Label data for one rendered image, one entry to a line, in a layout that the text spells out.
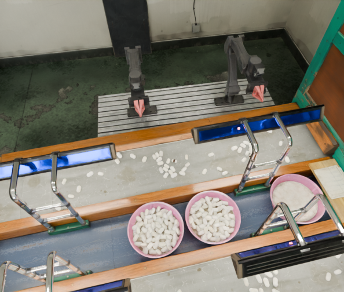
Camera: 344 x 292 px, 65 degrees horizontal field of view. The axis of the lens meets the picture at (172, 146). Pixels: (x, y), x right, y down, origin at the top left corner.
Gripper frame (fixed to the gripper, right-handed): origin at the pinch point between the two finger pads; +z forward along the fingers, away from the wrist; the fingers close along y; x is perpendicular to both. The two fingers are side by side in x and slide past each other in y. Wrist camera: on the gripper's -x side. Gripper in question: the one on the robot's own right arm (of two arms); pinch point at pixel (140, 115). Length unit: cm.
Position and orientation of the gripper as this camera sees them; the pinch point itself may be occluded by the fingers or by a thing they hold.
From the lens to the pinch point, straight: 131.2
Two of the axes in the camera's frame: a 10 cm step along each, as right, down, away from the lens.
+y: 9.9, -1.3, 0.7
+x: 0.2, 5.5, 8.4
